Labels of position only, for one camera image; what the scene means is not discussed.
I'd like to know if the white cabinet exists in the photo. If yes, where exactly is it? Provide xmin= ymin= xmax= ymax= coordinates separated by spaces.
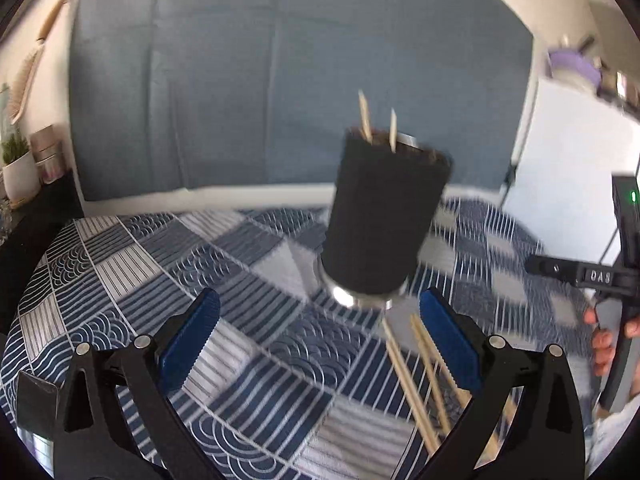
xmin=502 ymin=77 xmax=640 ymax=271

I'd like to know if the blue backdrop cloth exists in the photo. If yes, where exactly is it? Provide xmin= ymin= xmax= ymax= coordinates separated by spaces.
xmin=67 ymin=0 xmax=536 ymax=203

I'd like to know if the blue white patterned tablecloth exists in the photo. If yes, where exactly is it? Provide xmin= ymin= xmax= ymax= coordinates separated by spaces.
xmin=0 ymin=195 xmax=596 ymax=480

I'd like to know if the potted plant in white pot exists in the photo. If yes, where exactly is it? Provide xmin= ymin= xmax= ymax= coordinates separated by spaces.
xmin=0 ymin=130 xmax=42 ymax=209

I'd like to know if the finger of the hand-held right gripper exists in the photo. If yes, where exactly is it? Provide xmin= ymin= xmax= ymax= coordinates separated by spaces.
xmin=525 ymin=254 xmax=577 ymax=283

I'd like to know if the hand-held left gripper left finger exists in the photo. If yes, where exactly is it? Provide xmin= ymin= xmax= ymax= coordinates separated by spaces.
xmin=52 ymin=287 xmax=223 ymax=480

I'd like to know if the wooden long-handled brush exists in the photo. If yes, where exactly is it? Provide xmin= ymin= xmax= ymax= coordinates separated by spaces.
xmin=7 ymin=0 xmax=83 ymax=125

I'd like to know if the black cylindrical utensil holder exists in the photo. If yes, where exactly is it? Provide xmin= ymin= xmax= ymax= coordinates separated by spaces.
xmin=312 ymin=127 xmax=453 ymax=311

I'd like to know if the person's right forearm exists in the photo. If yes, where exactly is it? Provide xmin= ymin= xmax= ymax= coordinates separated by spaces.
xmin=587 ymin=402 xmax=638 ymax=468

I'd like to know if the pink candle jar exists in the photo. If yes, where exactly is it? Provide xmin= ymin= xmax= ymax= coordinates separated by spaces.
xmin=37 ymin=155 xmax=67 ymax=184

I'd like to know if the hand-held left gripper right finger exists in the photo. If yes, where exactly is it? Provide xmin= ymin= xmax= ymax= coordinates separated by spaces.
xmin=417 ymin=287 xmax=586 ymax=480

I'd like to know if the person's right hand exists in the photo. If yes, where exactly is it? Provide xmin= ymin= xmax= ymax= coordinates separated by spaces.
xmin=584 ymin=307 xmax=640 ymax=377

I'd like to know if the black side shelf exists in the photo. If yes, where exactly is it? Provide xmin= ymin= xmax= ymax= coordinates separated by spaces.
xmin=0 ymin=170 xmax=86 ymax=336

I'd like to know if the purple pot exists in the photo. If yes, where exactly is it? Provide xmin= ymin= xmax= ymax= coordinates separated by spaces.
xmin=547 ymin=47 xmax=603 ymax=93

